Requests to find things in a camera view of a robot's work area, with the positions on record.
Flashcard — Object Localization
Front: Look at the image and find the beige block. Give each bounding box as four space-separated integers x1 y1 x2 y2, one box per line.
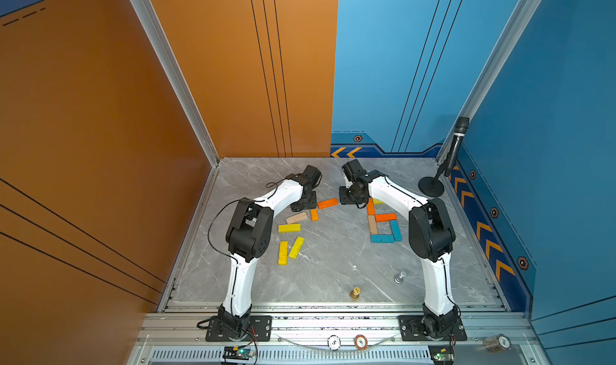
367 215 379 235
286 212 308 225

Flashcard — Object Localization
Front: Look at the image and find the yellow block horizontal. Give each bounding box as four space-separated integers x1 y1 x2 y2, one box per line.
278 223 302 233

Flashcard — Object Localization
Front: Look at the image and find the teal block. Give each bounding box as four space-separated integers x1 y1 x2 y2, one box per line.
390 220 403 242
371 234 396 243

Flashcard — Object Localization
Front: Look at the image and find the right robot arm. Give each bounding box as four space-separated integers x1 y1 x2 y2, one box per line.
339 159 460 339

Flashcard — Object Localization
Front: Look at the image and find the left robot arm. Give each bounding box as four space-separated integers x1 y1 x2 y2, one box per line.
216 166 322 339

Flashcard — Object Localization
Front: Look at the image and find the yellow block tilted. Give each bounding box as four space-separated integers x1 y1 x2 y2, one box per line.
289 237 305 259

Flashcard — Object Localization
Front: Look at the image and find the black microphone on stand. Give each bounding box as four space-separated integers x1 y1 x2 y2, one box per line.
418 116 470 198

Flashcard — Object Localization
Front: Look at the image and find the silver weight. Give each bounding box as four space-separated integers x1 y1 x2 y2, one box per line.
394 271 407 284

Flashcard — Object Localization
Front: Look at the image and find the brass weight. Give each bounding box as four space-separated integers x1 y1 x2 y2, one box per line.
350 286 361 301

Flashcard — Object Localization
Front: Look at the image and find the white round token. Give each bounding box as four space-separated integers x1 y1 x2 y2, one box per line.
327 335 341 351

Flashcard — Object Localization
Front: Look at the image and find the copper round token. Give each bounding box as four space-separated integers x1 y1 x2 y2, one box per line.
354 335 368 351

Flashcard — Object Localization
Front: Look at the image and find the left green circuit board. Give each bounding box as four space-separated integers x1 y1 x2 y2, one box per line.
221 346 255 363

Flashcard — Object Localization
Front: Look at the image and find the green circuit board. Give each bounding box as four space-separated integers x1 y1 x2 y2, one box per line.
221 346 255 363
428 346 455 365

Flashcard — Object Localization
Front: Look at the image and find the right green circuit board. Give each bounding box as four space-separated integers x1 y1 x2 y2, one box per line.
428 346 455 365

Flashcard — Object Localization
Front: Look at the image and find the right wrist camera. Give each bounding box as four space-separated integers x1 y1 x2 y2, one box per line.
342 159 367 183

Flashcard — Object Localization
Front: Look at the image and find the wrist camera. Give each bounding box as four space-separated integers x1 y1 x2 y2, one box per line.
342 159 367 183
302 165 322 189

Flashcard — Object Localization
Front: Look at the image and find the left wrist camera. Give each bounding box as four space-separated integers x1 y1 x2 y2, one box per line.
302 165 322 189

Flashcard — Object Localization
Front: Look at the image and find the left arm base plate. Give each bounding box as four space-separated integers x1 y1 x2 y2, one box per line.
205 315 273 343

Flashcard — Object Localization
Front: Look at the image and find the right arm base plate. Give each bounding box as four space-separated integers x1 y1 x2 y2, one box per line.
398 315 468 343

